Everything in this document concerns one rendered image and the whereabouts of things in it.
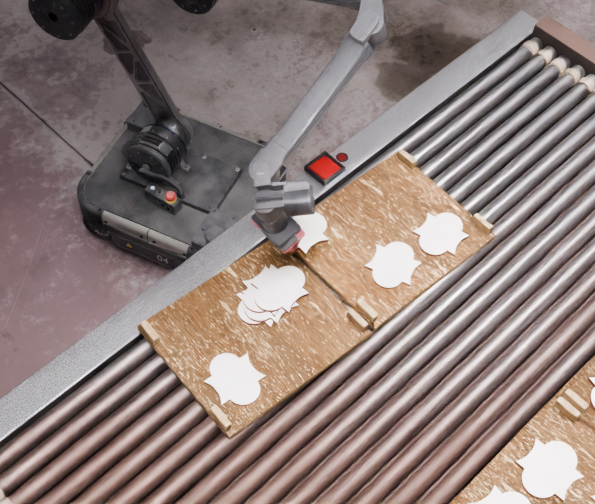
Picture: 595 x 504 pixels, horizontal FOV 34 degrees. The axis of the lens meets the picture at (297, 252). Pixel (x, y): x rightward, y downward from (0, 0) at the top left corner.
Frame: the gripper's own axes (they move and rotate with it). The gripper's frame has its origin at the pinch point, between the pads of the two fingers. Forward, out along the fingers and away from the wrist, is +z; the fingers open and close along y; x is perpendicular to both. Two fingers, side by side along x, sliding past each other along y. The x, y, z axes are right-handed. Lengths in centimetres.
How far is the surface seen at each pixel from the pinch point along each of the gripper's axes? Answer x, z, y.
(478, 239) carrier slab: -37, 24, -23
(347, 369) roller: 9.1, 12.8, -28.9
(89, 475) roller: 65, -4, -13
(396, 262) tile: -17.7, 17.5, -16.0
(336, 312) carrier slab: 1.8, 12.7, -17.0
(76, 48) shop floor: -12, 112, 185
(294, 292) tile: 6.0, 7.8, -8.2
